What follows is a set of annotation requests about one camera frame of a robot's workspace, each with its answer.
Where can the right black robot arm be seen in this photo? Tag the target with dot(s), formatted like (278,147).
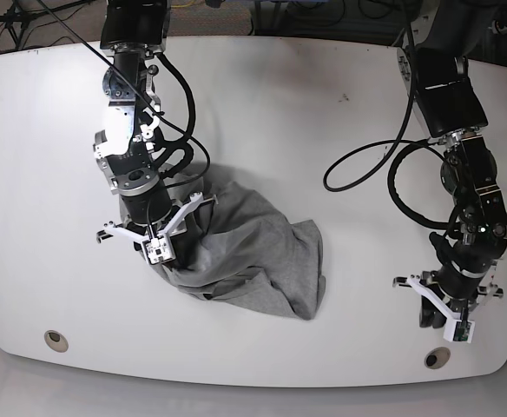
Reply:
(133,154)

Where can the right table cable grommet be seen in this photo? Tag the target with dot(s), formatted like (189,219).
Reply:
(437,358)

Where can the table cable grommet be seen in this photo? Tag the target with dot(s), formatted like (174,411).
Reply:
(437,358)
(56,341)

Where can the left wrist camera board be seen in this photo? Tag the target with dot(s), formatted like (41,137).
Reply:
(458,331)

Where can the black tripod stand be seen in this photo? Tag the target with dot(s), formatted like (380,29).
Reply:
(16,21)

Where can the grey T-shirt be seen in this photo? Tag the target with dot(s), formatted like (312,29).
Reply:
(246,253)

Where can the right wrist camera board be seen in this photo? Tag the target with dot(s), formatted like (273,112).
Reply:
(158,251)

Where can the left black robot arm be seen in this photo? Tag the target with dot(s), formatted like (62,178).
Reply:
(432,58)

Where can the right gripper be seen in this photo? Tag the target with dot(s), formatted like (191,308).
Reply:
(155,215)

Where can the left table cable grommet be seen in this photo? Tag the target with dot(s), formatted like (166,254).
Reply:
(56,341)

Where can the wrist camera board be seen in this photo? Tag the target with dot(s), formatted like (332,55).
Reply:
(158,251)
(458,331)

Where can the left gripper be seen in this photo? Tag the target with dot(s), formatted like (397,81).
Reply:
(463,267)

